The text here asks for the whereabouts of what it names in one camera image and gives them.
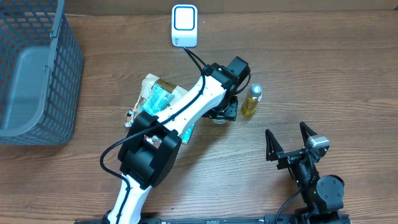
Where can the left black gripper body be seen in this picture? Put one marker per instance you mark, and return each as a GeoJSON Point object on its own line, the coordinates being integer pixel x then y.
{"type": "Point", "coordinates": [226, 109]}

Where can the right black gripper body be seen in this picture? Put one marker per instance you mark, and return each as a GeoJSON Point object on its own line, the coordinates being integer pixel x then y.
{"type": "Point", "coordinates": [289, 158]}

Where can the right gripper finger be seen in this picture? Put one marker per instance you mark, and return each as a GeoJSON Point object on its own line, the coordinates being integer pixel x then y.
{"type": "Point", "coordinates": [273, 148]}
{"type": "Point", "coordinates": [306, 132]}

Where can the green lid jar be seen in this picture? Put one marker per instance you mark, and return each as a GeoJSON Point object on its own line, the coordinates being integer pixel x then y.
{"type": "Point", "coordinates": [219, 121]}

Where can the yellow dish soap bottle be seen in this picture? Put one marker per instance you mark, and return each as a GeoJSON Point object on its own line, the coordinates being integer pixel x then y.
{"type": "Point", "coordinates": [253, 97]}

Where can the teal white tissue pack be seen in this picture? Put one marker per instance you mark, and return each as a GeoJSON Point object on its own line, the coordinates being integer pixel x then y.
{"type": "Point", "coordinates": [187, 134]}

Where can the teal snack packet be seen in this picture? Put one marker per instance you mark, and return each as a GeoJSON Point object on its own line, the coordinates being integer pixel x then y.
{"type": "Point", "coordinates": [158, 99]}

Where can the brown white snack wrapper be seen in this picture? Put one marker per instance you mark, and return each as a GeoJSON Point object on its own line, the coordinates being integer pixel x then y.
{"type": "Point", "coordinates": [146, 88]}

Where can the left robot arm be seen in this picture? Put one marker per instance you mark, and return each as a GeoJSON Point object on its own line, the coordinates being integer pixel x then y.
{"type": "Point", "coordinates": [149, 151]}

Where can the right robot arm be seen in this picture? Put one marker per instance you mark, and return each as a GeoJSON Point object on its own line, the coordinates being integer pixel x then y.
{"type": "Point", "coordinates": [322, 196]}

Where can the white barcode scanner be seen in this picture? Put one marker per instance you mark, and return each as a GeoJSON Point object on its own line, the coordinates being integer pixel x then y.
{"type": "Point", "coordinates": [184, 25]}

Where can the grey plastic mesh basket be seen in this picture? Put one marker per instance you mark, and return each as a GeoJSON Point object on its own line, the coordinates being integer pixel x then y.
{"type": "Point", "coordinates": [41, 71]}

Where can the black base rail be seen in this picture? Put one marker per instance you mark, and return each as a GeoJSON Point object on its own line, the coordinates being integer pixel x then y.
{"type": "Point", "coordinates": [267, 219]}

